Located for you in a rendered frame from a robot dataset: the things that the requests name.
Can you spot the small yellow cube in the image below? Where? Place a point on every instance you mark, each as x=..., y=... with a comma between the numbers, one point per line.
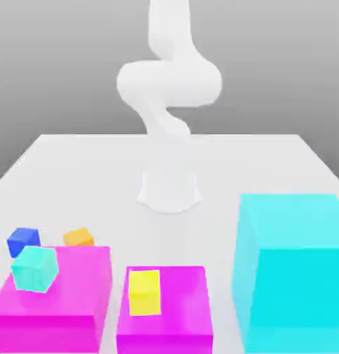
x=144, y=293

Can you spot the small teal cube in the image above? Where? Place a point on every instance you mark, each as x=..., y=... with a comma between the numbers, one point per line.
x=34, y=269

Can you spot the small blue cube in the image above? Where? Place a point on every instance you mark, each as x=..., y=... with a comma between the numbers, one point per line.
x=20, y=240

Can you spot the small orange cube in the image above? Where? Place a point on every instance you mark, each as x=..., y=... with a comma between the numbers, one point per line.
x=78, y=237

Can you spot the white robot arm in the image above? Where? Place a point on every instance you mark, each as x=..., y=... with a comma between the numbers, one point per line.
x=169, y=85

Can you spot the large cyan box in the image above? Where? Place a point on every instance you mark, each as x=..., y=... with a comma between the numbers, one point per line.
x=294, y=276

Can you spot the large magenta box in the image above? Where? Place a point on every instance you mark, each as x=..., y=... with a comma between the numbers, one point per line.
x=183, y=304
x=72, y=293

